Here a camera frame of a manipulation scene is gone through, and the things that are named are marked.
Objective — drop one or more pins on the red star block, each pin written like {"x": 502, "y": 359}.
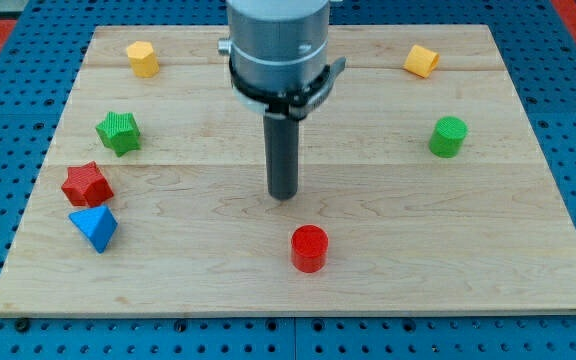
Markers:
{"x": 85, "y": 185}

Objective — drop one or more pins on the wooden board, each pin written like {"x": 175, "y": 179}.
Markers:
{"x": 484, "y": 233}

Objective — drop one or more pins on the blue triangle block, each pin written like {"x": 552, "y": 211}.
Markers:
{"x": 97, "y": 225}

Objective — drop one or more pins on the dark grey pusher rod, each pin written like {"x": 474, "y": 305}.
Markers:
{"x": 281, "y": 138}

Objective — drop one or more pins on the green cylinder block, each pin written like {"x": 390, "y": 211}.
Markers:
{"x": 448, "y": 136}

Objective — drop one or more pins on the yellow lying block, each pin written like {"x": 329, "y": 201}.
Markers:
{"x": 421, "y": 61}

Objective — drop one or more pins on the red cylinder block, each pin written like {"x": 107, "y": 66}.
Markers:
{"x": 309, "y": 246}

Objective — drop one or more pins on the yellow hexagon block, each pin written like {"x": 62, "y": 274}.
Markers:
{"x": 143, "y": 59}

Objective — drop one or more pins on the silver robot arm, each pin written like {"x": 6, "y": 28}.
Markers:
{"x": 277, "y": 52}

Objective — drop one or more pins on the green star block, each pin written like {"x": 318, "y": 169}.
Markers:
{"x": 119, "y": 132}

